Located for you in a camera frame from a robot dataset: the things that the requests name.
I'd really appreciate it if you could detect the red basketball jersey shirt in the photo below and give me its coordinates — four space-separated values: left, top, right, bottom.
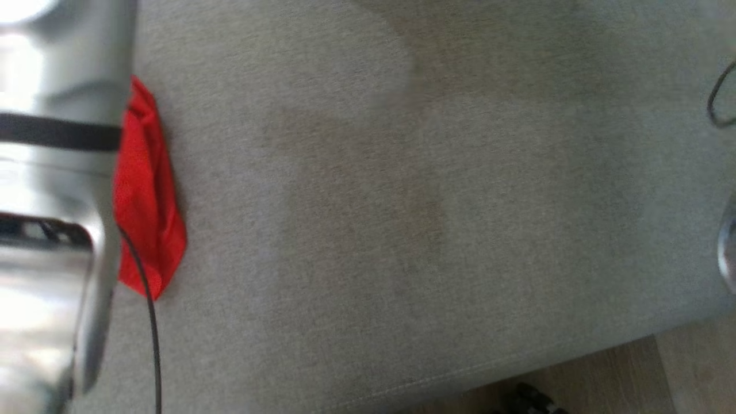
112 75 188 301

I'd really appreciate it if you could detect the large grey sofa seat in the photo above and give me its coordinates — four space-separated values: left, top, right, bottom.
69 0 736 414

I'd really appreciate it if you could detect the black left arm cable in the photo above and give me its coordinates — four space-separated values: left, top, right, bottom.
118 226 163 414

